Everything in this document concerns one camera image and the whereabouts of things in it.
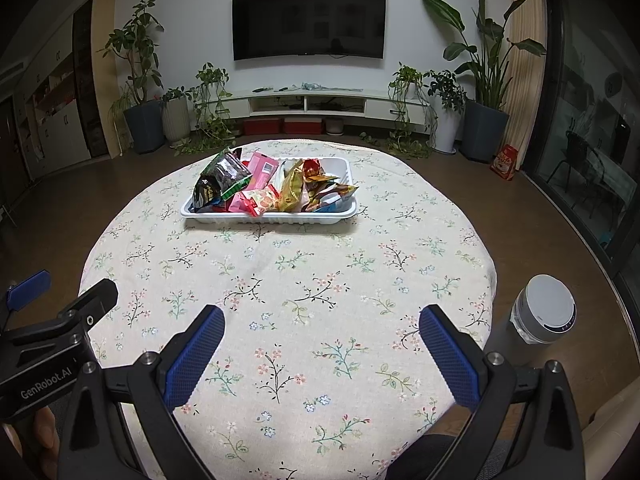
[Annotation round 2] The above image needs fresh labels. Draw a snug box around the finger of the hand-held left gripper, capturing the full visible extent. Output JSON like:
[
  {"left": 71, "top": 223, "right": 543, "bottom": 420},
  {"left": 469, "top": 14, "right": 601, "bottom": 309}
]
[
  {"left": 59, "top": 279, "right": 120, "bottom": 342},
  {"left": 5, "top": 270, "right": 52, "bottom": 313}
]

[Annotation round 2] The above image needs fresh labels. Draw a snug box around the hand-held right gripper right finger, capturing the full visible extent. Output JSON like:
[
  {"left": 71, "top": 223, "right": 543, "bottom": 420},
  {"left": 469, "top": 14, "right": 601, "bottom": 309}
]
[{"left": 419, "top": 304, "right": 586, "bottom": 480}]

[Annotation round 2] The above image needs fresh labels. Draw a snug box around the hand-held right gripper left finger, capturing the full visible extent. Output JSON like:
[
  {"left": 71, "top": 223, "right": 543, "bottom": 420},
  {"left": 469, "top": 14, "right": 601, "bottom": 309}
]
[{"left": 57, "top": 304, "right": 226, "bottom": 480}]

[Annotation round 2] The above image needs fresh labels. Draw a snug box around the white plastic tray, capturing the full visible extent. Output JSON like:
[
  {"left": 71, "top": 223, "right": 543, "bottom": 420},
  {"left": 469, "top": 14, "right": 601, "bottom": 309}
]
[{"left": 180, "top": 156, "right": 360, "bottom": 225}]

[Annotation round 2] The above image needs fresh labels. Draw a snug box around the red white candy packet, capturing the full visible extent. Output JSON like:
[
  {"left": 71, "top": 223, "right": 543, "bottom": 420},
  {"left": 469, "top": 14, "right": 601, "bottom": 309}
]
[{"left": 242, "top": 185, "right": 281, "bottom": 218}]

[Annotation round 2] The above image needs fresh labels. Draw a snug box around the black snack packet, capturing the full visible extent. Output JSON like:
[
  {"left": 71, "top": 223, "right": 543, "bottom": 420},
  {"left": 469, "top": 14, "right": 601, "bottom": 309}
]
[{"left": 192, "top": 147, "right": 253, "bottom": 212}]

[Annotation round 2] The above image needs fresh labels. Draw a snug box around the gold snack packet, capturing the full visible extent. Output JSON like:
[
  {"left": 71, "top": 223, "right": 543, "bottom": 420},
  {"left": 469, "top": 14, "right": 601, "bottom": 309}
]
[{"left": 277, "top": 159, "right": 307, "bottom": 213}]

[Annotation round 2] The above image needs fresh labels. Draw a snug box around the brown chocolate snack packet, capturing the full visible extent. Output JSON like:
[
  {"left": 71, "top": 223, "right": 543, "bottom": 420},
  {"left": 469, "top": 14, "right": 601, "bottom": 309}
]
[{"left": 302, "top": 182, "right": 361, "bottom": 211}]

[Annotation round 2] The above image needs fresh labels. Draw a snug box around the pink snack packet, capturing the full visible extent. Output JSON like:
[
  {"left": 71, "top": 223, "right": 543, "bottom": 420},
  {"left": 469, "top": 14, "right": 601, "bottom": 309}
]
[{"left": 227, "top": 151, "right": 281, "bottom": 213}]

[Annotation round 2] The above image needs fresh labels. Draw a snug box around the orange snack packet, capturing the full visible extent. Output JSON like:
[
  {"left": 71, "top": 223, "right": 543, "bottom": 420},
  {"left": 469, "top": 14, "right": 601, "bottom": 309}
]
[{"left": 302, "top": 157, "right": 341, "bottom": 183}]

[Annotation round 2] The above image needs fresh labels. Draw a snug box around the person's left hand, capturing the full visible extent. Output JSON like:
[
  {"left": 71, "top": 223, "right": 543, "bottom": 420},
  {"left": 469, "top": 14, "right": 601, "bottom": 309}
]
[{"left": 30, "top": 404, "right": 61, "bottom": 455}]

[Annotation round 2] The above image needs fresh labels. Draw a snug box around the white round device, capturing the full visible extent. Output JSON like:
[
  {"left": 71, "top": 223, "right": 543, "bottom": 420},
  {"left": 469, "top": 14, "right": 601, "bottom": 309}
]
[{"left": 487, "top": 274, "right": 577, "bottom": 368}]

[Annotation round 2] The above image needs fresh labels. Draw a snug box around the tall plant dark blue pot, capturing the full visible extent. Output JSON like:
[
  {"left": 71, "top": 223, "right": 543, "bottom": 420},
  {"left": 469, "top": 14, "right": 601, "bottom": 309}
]
[{"left": 97, "top": 0, "right": 168, "bottom": 155}]

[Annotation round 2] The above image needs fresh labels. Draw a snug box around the small plant white ribbed pot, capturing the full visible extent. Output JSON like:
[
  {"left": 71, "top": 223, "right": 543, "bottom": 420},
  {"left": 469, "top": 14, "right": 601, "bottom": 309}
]
[{"left": 159, "top": 87, "right": 193, "bottom": 143}]

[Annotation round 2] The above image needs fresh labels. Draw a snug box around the red paper bag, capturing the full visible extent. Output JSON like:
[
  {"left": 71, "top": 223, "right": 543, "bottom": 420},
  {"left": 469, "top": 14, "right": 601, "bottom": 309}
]
[{"left": 490, "top": 144, "right": 521, "bottom": 181}]

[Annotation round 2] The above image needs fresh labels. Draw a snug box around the large-leaf plant dark blue pot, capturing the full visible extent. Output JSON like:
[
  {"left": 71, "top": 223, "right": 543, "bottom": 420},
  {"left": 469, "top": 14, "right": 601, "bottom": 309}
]
[{"left": 421, "top": 0, "right": 547, "bottom": 163}]

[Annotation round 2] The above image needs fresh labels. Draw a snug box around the bushy plant white pot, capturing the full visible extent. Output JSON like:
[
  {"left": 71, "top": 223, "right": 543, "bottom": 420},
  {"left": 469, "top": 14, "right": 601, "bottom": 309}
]
[{"left": 425, "top": 70, "right": 468, "bottom": 155}]

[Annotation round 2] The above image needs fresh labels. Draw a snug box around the red storage box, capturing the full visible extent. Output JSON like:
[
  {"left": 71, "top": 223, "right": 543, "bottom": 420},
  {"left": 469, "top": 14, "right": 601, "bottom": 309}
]
[
  {"left": 284, "top": 117, "right": 321, "bottom": 135},
  {"left": 243, "top": 119, "right": 280, "bottom": 136}
]

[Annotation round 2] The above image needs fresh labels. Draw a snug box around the black chair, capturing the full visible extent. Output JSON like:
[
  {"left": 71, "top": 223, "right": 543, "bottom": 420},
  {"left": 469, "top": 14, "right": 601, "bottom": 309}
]
[{"left": 547, "top": 130, "right": 608, "bottom": 191}]

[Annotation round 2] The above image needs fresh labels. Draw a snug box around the trailing green vine plant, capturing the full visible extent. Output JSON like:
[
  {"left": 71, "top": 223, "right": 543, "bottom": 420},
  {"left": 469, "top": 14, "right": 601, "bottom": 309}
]
[
  {"left": 360, "top": 62, "right": 436, "bottom": 158},
  {"left": 172, "top": 62, "right": 241, "bottom": 157}
]

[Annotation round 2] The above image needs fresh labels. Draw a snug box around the beige curtain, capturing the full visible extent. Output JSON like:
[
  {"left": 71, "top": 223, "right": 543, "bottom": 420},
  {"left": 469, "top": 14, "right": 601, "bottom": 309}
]
[{"left": 505, "top": 0, "right": 548, "bottom": 161}]

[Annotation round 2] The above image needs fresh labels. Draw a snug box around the white television cabinet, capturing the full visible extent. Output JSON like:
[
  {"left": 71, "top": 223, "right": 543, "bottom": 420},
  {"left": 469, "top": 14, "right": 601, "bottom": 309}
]
[{"left": 197, "top": 87, "right": 431, "bottom": 123}]

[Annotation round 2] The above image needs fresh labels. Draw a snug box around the glass sliding door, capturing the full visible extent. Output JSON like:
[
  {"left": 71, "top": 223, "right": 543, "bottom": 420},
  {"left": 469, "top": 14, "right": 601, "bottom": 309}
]
[{"left": 525, "top": 0, "right": 640, "bottom": 281}]

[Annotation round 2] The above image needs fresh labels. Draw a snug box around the white wall cabinet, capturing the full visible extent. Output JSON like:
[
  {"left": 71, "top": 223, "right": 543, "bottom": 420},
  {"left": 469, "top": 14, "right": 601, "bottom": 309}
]
[{"left": 0, "top": 5, "right": 101, "bottom": 181}]

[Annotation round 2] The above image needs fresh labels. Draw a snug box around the black wall television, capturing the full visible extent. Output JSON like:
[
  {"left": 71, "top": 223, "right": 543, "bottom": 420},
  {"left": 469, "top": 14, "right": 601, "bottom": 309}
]
[{"left": 231, "top": 0, "right": 387, "bottom": 62}]

